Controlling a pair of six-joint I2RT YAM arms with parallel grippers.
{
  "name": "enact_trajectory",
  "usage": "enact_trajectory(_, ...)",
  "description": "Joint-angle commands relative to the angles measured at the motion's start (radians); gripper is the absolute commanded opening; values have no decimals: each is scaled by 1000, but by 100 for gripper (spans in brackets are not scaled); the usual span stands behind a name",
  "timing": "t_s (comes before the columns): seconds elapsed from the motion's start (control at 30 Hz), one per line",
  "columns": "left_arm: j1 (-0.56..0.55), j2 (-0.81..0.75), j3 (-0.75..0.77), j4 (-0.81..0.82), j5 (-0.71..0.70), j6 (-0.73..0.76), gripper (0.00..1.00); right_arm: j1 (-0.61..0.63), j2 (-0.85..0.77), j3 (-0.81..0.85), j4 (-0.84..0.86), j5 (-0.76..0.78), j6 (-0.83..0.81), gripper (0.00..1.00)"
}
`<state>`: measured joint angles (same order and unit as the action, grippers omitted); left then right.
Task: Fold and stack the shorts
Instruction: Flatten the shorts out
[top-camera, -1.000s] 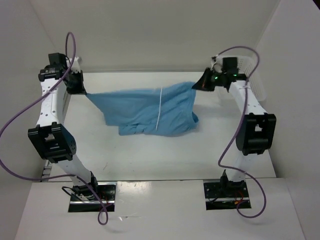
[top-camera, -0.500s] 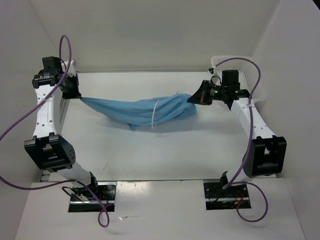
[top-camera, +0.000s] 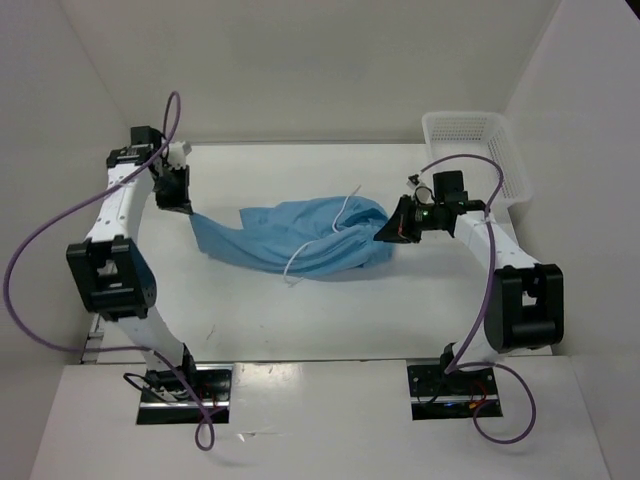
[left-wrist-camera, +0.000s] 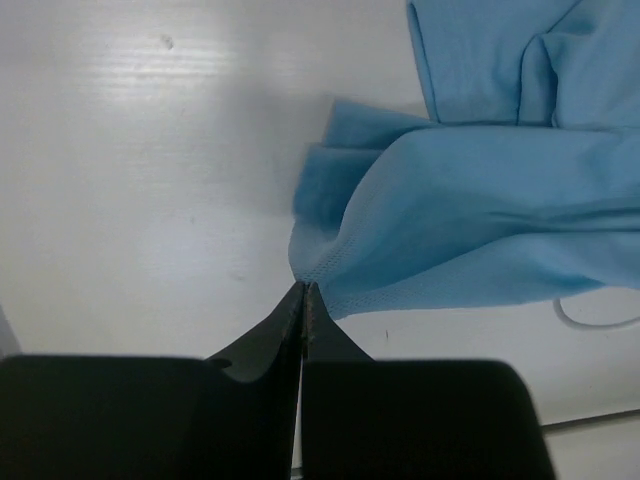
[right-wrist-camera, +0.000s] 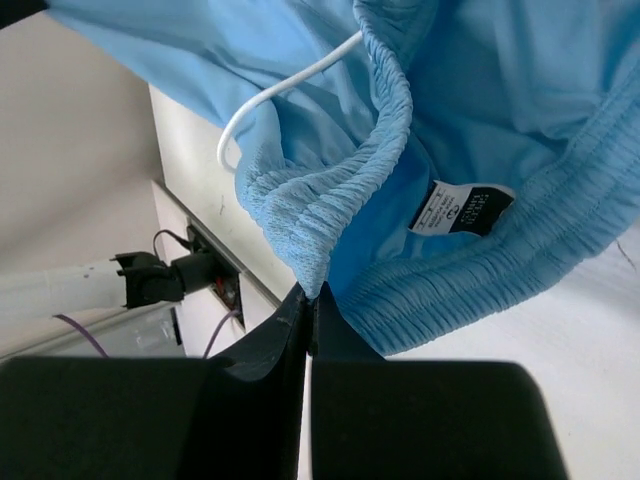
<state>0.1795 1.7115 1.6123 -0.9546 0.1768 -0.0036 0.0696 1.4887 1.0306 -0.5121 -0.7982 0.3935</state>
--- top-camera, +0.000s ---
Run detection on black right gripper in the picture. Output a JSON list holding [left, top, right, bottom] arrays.
[[375, 194, 442, 243]]

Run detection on light blue shorts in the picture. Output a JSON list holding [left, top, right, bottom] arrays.
[[190, 190, 394, 285]]

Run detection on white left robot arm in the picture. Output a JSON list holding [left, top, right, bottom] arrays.
[[66, 126, 200, 402]]

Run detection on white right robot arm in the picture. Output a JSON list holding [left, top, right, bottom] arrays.
[[374, 170, 564, 393]]

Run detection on white plastic basket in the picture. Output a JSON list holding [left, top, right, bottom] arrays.
[[422, 111, 533, 207]]

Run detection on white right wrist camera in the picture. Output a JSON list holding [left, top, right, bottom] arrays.
[[407, 174, 435, 205]]

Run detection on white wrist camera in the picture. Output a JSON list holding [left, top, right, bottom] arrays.
[[166, 141, 192, 170], [407, 174, 435, 205]]

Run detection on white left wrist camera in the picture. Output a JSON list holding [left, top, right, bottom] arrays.
[[166, 141, 192, 170]]

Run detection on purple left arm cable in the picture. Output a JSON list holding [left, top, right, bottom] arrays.
[[3, 91, 225, 451]]

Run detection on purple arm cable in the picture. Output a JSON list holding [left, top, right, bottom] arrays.
[[417, 153, 539, 444], [3, 91, 225, 451]]

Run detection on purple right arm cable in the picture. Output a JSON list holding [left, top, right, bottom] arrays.
[[417, 153, 539, 444]]

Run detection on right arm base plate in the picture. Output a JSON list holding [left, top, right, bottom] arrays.
[[406, 360, 503, 421]]

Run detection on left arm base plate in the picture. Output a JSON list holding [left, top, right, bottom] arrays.
[[123, 363, 234, 425]]

